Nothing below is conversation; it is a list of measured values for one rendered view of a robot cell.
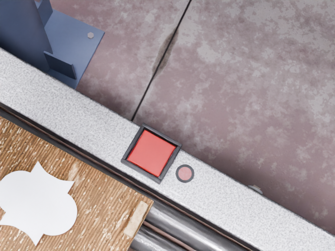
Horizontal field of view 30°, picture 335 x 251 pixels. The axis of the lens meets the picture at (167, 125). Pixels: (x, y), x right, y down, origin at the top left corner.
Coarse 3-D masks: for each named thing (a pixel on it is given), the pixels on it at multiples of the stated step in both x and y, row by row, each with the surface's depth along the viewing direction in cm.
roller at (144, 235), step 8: (144, 232) 102; (152, 232) 103; (136, 240) 101; (144, 240) 101; (152, 240) 101; (160, 240) 102; (168, 240) 103; (136, 248) 102; (144, 248) 101; (152, 248) 101; (160, 248) 101; (168, 248) 101; (176, 248) 102
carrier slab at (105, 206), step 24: (0, 120) 104; (0, 144) 103; (24, 144) 103; (48, 144) 103; (0, 168) 102; (24, 168) 102; (48, 168) 102; (72, 168) 102; (72, 192) 101; (96, 192) 101; (120, 192) 101; (0, 216) 100; (96, 216) 100; (120, 216) 100; (0, 240) 99; (24, 240) 99; (48, 240) 99; (72, 240) 99; (96, 240) 99; (120, 240) 99
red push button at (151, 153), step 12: (144, 132) 105; (144, 144) 104; (156, 144) 104; (168, 144) 105; (132, 156) 104; (144, 156) 104; (156, 156) 104; (168, 156) 104; (144, 168) 103; (156, 168) 103
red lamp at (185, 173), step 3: (180, 168) 105; (183, 168) 105; (186, 168) 105; (180, 171) 105; (183, 171) 105; (186, 171) 105; (189, 171) 105; (180, 174) 105; (183, 174) 105; (186, 174) 105; (189, 174) 105; (180, 177) 105; (183, 177) 105; (186, 177) 105; (189, 177) 105
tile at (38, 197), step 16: (16, 176) 100; (32, 176) 100; (48, 176) 100; (0, 192) 99; (16, 192) 100; (32, 192) 100; (48, 192) 100; (64, 192) 100; (16, 208) 99; (32, 208) 99; (48, 208) 99; (64, 208) 99; (0, 224) 98; (16, 224) 98; (32, 224) 98; (48, 224) 98; (64, 224) 99; (32, 240) 98
